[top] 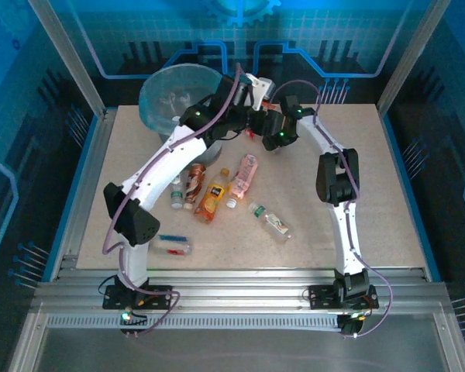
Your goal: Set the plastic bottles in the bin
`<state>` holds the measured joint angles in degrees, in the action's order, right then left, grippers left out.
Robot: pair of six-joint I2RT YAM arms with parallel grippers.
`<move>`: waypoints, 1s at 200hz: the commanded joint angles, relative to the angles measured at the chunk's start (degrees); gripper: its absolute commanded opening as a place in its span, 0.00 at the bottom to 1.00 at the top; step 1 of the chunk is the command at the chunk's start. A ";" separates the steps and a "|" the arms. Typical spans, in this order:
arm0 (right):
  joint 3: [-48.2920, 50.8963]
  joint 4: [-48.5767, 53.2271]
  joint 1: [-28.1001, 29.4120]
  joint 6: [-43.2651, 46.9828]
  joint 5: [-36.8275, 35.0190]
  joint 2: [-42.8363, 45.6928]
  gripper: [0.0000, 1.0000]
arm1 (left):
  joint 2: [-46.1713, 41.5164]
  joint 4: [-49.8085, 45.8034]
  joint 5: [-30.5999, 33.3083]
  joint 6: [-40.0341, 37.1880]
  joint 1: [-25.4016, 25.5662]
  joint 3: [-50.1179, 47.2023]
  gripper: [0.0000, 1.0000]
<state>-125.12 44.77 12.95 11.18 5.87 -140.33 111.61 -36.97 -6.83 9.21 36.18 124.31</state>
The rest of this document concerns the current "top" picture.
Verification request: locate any pink label plastic bottle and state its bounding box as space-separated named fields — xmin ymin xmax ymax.
xmin=226 ymin=153 xmax=260 ymax=209

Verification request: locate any brown label coffee bottle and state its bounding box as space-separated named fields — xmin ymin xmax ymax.
xmin=182 ymin=162 xmax=208 ymax=212

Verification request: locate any orange juice bottle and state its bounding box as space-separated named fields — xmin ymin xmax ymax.
xmin=193 ymin=167 xmax=233 ymax=226

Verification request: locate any green cap clear bottle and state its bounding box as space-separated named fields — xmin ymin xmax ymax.
xmin=248 ymin=201 xmax=293 ymax=244

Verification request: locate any small green label water bottle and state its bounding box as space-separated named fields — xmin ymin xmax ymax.
xmin=169 ymin=176 xmax=185 ymax=210

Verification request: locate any blue cap clear bottle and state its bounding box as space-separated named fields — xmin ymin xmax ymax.
xmin=154 ymin=233 xmax=194 ymax=257

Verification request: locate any black connector box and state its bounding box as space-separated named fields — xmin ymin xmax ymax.
xmin=339 ymin=313 xmax=367 ymax=337
xmin=118 ymin=309 xmax=148 ymax=336

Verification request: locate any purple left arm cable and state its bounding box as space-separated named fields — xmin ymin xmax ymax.
xmin=97 ymin=62 xmax=243 ymax=338

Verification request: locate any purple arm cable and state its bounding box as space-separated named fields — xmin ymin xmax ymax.
xmin=270 ymin=80 xmax=394 ymax=338
xmin=97 ymin=62 xmax=243 ymax=338

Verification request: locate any aluminium frame post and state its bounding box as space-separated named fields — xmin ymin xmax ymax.
xmin=27 ymin=0 xmax=109 ymax=117
xmin=376 ymin=0 xmax=451 ymax=113

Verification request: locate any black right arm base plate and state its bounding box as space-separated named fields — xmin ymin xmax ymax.
xmin=308 ymin=284 xmax=379 ymax=311

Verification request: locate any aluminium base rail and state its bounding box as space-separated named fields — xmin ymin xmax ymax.
xmin=33 ymin=266 xmax=450 ymax=332

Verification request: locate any grey slotted cable duct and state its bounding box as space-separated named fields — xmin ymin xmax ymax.
xmin=48 ymin=312 xmax=344 ymax=331

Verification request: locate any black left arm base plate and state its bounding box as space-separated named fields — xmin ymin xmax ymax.
xmin=103 ymin=284 xmax=174 ymax=311

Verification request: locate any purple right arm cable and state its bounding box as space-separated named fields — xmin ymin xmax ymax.
xmin=270 ymin=80 xmax=394 ymax=338

